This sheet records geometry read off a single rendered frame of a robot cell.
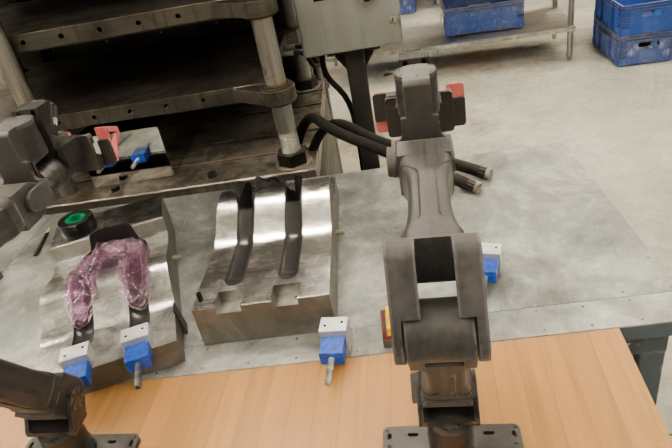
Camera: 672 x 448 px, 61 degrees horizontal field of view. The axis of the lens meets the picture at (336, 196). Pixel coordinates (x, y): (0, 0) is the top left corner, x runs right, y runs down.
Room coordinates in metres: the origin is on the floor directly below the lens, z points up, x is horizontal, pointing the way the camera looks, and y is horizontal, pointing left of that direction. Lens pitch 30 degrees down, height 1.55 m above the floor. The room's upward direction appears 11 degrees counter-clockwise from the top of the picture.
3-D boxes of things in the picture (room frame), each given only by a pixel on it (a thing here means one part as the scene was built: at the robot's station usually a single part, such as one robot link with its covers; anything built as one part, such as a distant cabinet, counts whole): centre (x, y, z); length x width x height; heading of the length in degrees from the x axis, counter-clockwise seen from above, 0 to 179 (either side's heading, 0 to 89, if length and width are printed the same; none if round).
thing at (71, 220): (1.18, 0.61, 0.93); 0.08 x 0.08 x 0.04
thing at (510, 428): (0.52, -0.10, 0.84); 0.20 x 0.07 x 0.08; 79
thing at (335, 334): (0.72, 0.06, 0.83); 0.13 x 0.05 x 0.05; 167
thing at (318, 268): (1.07, 0.15, 0.87); 0.50 x 0.26 x 0.14; 174
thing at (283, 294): (0.83, 0.13, 0.87); 0.05 x 0.05 x 0.04; 84
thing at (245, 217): (1.05, 0.16, 0.92); 0.35 x 0.16 x 0.09; 174
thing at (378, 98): (0.86, -0.13, 1.20); 0.09 x 0.07 x 0.07; 169
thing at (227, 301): (0.85, 0.23, 0.87); 0.05 x 0.05 x 0.04; 84
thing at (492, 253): (0.85, -0.26, 0.83); 0.13 x 0.05 x 0.05; 155
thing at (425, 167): (0.53, -0.10, 1.17); 0.30 x 0.09 x 0.12; 169
